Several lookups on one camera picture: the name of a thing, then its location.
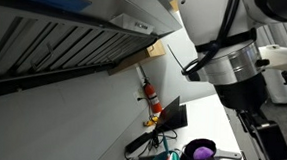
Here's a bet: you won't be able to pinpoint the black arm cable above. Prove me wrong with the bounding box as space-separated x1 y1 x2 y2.
180 0 243 80

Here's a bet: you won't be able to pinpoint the black power cables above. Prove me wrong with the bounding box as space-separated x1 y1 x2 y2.
123 127 178 160

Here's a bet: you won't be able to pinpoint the black power strip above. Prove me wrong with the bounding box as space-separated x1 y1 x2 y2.
124 130 154 156

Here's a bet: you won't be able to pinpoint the white curtains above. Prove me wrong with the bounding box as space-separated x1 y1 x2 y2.
250 18 287 105

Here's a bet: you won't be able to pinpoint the small yellow object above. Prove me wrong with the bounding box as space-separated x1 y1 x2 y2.
143 114 159 128

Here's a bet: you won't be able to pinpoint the black laptop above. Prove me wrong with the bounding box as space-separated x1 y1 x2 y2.
154 94 191 134

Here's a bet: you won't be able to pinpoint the teal utensil handle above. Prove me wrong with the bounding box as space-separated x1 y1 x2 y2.
160 133 172 156

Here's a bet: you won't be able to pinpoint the white wall outlet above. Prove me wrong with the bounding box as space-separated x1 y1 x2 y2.
132 88 146 103

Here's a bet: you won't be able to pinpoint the purple toy item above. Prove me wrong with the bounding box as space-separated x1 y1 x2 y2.
192 145 216 160

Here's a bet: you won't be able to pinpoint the red fire extinguisher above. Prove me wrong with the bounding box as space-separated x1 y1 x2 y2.
134 64 166 115

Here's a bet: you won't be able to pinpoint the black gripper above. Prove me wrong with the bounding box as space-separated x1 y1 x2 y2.
211 71 287 160

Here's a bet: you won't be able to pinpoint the large cardboard box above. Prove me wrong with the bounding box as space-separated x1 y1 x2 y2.
107 37 168 79

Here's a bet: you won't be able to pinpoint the steel range hood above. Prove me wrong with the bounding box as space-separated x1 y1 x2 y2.
0 0 185 113

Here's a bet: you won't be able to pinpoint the small cardboard box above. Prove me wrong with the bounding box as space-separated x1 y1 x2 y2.
169 0 181 12

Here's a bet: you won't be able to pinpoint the black velcro strap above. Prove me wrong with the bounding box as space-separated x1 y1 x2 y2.
194 24 259 58

